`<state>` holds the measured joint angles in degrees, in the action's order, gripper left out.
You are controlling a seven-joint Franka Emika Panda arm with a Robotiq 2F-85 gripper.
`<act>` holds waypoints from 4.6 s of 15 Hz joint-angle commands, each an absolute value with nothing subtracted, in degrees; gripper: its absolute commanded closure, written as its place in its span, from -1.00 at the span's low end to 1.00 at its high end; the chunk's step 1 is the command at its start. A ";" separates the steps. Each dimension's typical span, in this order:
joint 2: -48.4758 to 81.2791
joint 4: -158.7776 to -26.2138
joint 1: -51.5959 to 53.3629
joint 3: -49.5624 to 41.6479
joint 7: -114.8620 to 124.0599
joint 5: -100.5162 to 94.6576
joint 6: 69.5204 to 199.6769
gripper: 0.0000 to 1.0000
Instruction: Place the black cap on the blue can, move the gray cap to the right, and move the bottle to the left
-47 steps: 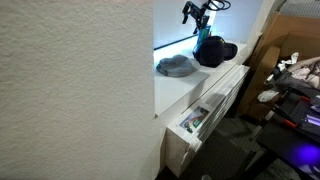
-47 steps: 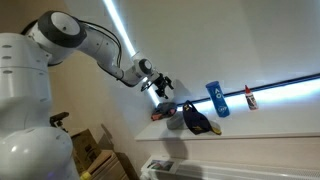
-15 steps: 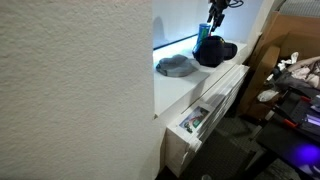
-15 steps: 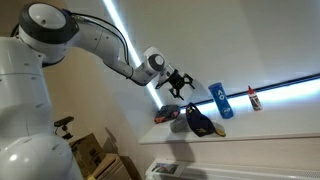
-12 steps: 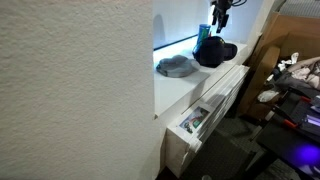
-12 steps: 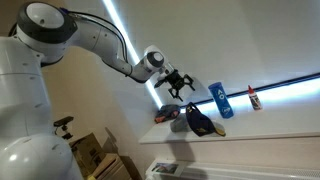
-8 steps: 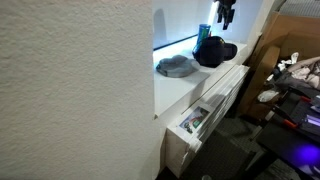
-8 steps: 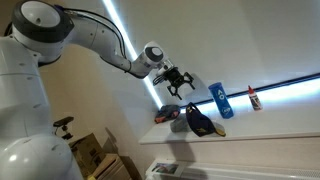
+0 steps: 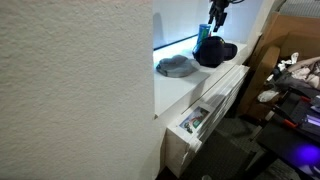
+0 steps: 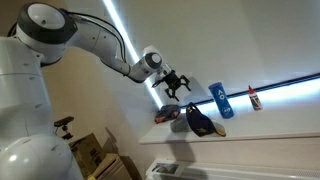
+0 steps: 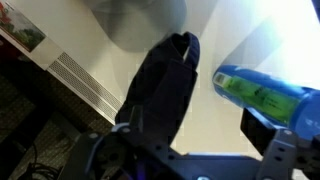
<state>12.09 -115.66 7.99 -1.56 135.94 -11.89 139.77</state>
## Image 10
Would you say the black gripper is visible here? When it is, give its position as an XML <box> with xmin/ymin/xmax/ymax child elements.
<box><xmin>158</xmin><ymin>70</ymin><xmax>192</xmax><ymax>102</ymax></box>

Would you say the navy cap with yellow logo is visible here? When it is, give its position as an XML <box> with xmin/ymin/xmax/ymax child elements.
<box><xmin>185</xmin><ymin>101</ymin><xmax>227</xmax><ymax>138</ymax></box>

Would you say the blue tennis ball can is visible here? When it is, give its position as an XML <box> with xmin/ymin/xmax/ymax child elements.
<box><xmin>208</xmin><ymin>82</ymin><xmax>235</xmax><ymax>120</ymax></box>

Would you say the white glue bottle red cap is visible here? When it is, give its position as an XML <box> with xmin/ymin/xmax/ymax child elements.
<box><xmin>247</xmin><ymin>85</ymin><xmax>264</xmax><ymax>112</ymax></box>

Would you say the white roller blind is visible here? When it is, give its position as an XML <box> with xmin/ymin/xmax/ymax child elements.
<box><xmin>103</xmin><ymin>0</ymin><xmax>320</xmax><ymax>108</ymax></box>

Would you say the colourful sticker on radiator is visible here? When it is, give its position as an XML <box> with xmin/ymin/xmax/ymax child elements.
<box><xmin>151</xmin><ymin>162</ymin><xmax>180</xmax><ymax>175</ymax></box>

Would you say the open white drawer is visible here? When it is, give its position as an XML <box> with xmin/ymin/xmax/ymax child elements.
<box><xmin>145</xmin><ymin>158</ymin><xmax>320</xmax><ymax>180</ymax></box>

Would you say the small cardboard box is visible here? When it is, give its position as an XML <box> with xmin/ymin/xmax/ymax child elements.
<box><xmin>67</xmin><ymin>132</ymin><xmax>108</xmax><ymax>178</ymax></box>

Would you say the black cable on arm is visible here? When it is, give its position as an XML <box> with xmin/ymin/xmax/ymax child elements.
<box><xmin>64</xmin><ymin>11</ymin><xmax>128</xmax><ymax>64</ymax></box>

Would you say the black camera on clamp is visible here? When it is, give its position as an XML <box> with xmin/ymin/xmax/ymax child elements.
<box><xmin>53</xmin><ymin>115</ymin><xmax>75</xmax><ymax>141</ymax></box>

